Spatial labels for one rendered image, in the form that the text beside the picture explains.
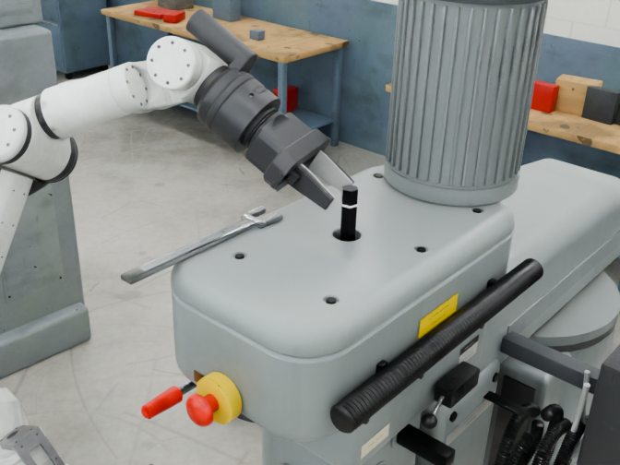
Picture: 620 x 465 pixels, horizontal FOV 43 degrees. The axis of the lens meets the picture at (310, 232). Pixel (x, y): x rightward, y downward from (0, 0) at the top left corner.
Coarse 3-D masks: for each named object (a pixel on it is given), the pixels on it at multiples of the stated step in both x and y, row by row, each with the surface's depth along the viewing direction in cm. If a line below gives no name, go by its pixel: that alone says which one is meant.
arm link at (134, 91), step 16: (128, 64) 103; (144, 64) 105; (112, 80) 101; (128, 80) 101; (144, 80) 106; (128, 96) 101; (144, 96) 105; (160, 96) 106; (176, 96) 106; (128, 112) 103; (144, 112) 106
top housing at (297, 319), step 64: (384, 192) 113; (192, 256) 94; (256, 256) 95; (320, 256) 95; (384, 256) 96; (448, 256) 98; (192, 320) 91; (256, 320) 84; (320, 320) 83; (384, 320) 88; (256, 384) 87; (320, 384) 84
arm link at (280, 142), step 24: (240, 96) 96; (264, 96) 97; (216, 120) 98; (240, 120) 96; (264, 120) 98; (288, 120) 100; (240, 144) 99; (264, 144) 96; (288, 144) 96; (312, 144) 98; (264, 168) 97; (288, 168) 94
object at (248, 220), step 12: (252, 216) 103; (276, 216) 103; (228, 228) 100; (240, 228) 100; (204, 240) 96; (216, 240) 97; (180, 252) 94; (192, 252) 94; (144, 264) 91; (156, 264) 91; (168, 264) 91; (132, 276) 88; (144, 276) 89
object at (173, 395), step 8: (184, 384) 102; (192, 384) 102; (168, 392) 99; (176, 392) 100; (184, 392) 101; (152, 400) 98; (160, 400) 98; (168, 400) 98; (176, 400) 99; (144, 408) 97; (152, 408) 97; (160, 408) 98; (168, 408) 99; (144, 416) 97; (152, 416) 97
